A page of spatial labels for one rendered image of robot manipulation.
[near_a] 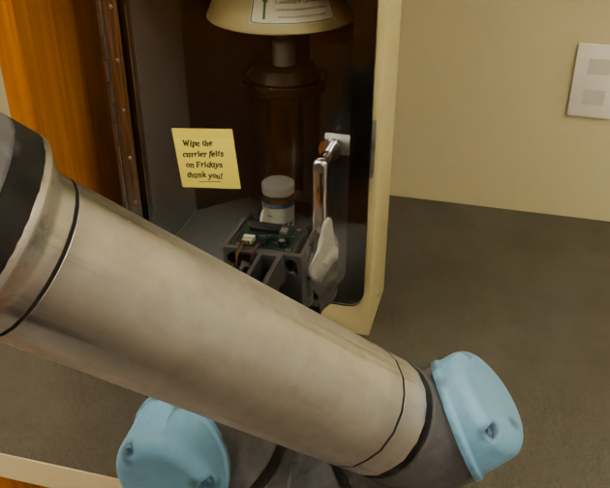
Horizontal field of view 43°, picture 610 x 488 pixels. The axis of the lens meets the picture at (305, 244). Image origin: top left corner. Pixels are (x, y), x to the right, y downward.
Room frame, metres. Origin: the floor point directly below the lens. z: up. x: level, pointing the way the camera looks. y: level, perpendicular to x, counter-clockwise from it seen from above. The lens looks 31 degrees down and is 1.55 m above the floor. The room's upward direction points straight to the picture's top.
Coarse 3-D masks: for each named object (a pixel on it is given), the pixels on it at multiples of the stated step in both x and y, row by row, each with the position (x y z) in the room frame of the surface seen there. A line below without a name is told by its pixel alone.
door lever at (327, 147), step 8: (320, 144) 0.80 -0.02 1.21; (328, 144) 0.79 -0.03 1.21; (336, 144) 0.79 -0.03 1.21; (320, 152) 0.80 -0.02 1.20; (328, 152) 0.78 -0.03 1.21; (336, 152) 0.79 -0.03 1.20; (320, 160) 0.75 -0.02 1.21; (328, 160) 0.76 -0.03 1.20; (320, 168) 0.74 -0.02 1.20; (328, 168) 0.76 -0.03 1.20; (320, 176) 0.75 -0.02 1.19; (328, 176) 0.76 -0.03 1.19; (320, 184) 0.75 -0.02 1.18; (320, 192) 0.75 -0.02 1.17; (320, 200) 0.75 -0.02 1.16; (320, 208) 0.75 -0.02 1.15; (320, 216) 0.75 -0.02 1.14; (320, 224) 0.75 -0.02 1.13
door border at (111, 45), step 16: (96, 0) 0.86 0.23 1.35; (112, 0) 0.86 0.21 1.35; (112, 16) 0.86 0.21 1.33; (112, 32) 0.86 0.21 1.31; (112, 48) 0.86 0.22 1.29; (112, 64) 0.86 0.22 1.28; (112, 80) 0.86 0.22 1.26; (112, 96) 0.86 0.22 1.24; (128, 96) 0.86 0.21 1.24; (128, 112) 0.86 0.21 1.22; (112, 128) 0.86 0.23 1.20; (128, 128) 0.86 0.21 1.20; (128, 144) 0.86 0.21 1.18; (128, 160) 0.86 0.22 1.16; (128, 176) 0.86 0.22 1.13; (128, 192) 0.86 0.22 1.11; (128, 208) 0.86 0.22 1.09
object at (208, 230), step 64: (128, 0) 0.86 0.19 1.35; (192, 0) 0.84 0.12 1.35; (256, 0) 0.82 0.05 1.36; (320, 0) 0.80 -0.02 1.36; (128, 64) 0.86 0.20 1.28; (192, 64) 0.84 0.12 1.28; (256, 64) 0.82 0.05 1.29; (320, 64) 0.80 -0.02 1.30; (192, 128) 0.84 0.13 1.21; (256, 128) 0.82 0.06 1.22; (320, 128) 0.80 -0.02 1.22; (192, 192) 0.84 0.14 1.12; (256, 192) 0.82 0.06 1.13
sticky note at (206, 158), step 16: (176, 128) 0.84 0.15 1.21; (176, 144) 0.84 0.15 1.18; (192, 144) 0.84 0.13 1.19; (208, 144) 0.83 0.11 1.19; (224, 144) 0.83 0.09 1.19; (192, 160) 0.84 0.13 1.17; (208, 160) 0.83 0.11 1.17; (224, 160) 0.83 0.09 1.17; (192, 176) 0.84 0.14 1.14; (208, 176) 0.84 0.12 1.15; (224, 176) 0.83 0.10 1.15
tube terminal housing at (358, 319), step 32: (384, 0) 0.80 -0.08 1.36; (384, 32) 0.80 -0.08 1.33; (384, 64) 0.81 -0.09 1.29; (384, 96) 0.82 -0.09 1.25; (384, 128) 0.83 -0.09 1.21; (384, 160) 0.84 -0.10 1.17; (384, 192) 0.86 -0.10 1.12; (384, 224) 0.87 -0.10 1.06; (384, 256) 0.89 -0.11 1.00; (352, 320) 0.80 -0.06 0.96
